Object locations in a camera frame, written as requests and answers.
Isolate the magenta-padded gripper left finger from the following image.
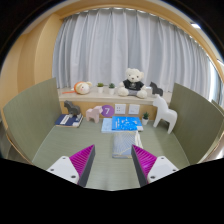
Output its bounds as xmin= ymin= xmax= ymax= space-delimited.
xmin=45 ymin=144 xmax=97 ymax=188

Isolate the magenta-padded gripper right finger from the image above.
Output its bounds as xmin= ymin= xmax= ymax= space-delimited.
xmin=130 ymin=144 xmax=179 ymax=187

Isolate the navy blue book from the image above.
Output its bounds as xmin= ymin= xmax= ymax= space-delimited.
xmin=54 ymin=113 xmax=84 ymax=129

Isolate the large white horse figure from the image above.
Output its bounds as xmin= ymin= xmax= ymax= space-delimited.
xmin=152 ymin=94 xmax=179 ymax=135

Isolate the green partition panel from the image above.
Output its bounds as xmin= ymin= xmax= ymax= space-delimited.
xmin=168 ymin=82 xmax=224 ymax=165
xmin=2 ymin=77 xmax=63 ymax=164

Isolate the bright blue book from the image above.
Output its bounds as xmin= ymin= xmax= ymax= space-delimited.
xmin=111 ymin=115 xmax=144 ymax=132

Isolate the dark grey horse figure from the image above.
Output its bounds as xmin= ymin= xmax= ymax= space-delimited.
xmin=63 ymin=100 xmax=82 ymax=118

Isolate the pink horse figure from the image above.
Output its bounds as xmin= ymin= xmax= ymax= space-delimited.
xmin=85 ymin=105 xmax=104 ymax=124

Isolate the round purple number sign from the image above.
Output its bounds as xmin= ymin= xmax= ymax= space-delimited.
xmin=100 ymin=104 xmax=115 ymax=118

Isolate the small black horse figure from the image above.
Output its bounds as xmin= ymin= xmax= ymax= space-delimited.
xmin=149 ymin=81 xmax=164 ymax=97

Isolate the light wooden shelf ledge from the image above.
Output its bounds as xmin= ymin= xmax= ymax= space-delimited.
xmin=58 ymin=87 xmax=173 ymax=121

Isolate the cream and orange plush toy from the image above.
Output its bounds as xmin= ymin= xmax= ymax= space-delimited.
xmin=61 ymin=81 xmax=94 ymax=96

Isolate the cream teddy bear black shirt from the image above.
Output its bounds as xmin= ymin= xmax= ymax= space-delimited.
xmin=117 ymin=67 xmax=148 ymax=100

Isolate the white curtain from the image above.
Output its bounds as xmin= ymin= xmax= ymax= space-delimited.
xmin=52 ymin=7 xmax=214 ymax=101

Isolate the white wall socket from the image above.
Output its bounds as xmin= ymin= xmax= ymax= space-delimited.
xmin=128 ymin=103 xmax=141 ymax=116
xmin=114 ymin=103 xmax=127 ymax=115

